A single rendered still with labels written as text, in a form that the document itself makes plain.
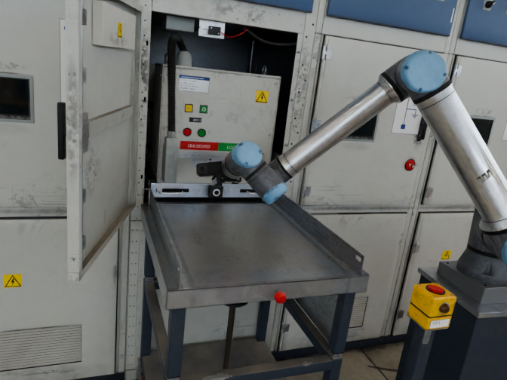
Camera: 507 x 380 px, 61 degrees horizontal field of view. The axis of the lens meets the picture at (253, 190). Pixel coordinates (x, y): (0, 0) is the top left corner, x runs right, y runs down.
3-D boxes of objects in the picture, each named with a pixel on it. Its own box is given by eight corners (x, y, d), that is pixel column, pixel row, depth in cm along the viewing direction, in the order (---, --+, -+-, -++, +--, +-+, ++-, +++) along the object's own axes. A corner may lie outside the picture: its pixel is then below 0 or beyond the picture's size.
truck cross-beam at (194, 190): (271, 197, 193) (273, 185, 191) (150, 197, 174) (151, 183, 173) (268, 194, 198) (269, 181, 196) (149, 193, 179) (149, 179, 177)
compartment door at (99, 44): (53, 279, 110) (47, -36, 90) (119, 203, 171) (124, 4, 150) (80, 281, 111) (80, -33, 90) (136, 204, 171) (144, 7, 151)
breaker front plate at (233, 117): (267, 188, 191) (281, 78, 178) (158, 186, 174) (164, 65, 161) (266, 187, 192) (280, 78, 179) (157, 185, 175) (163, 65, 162)
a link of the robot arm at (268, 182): (291, 185, 146) (267, 157, 145) (289, 192, 135) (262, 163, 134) (271, 201, 148) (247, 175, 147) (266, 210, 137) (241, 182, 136)
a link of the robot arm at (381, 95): (411, 49, 142) (254, 169, 159) (420, 44, 130) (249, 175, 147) (431, 77, 143) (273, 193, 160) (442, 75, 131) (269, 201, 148)
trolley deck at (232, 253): (366, 292, 133) (370, 274, 131) (165, 310, 111) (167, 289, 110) (281, 215, 194) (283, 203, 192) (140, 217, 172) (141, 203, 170)
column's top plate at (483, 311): (483, 270, 175) (484, 265, 175) (554, 314, 146) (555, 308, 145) (416, 271, 166) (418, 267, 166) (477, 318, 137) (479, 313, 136)
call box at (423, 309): (449, 329, 116) (458, 295, 113) (425, 332, 113) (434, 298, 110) (428, 312, 123) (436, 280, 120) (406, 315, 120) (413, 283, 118)
